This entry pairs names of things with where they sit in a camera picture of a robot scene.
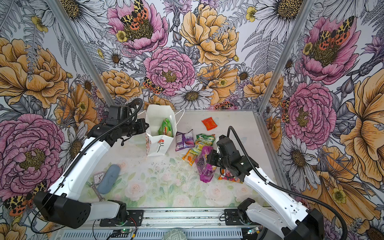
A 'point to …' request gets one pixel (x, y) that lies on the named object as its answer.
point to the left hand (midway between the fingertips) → (148, 130)
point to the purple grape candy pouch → (206, 171)
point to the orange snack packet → (192, 154)
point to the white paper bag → (156, 144)
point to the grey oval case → (108, 179)
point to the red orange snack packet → (226, 175)
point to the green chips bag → (166, 128)
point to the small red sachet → (209, 123)
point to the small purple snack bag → (184, 140)
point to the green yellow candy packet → (203, 140)
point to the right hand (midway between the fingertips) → (207, 161)
